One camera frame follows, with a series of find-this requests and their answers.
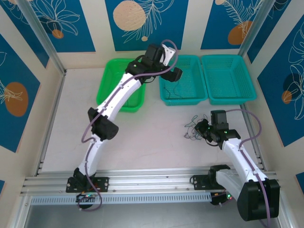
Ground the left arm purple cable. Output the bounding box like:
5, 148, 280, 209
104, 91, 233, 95
77, 39, 179, 212

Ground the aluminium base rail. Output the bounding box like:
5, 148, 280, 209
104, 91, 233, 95
20, 167, 282, 197

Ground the teal plastic basket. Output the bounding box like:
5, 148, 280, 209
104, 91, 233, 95
158, 55, 208, 107
201, 54, 257, 105

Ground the green plastic basket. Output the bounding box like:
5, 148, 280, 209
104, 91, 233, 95
95, 58, 147, 113

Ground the white slotted cable duct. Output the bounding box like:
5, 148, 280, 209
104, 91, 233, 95
30, 192, 212, 205

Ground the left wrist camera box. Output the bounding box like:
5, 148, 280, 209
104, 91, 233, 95
162, 45, 178, 66

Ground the aluminium corner post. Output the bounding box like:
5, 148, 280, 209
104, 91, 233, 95
18, 0, 67, 76
238, 0, 276, 57

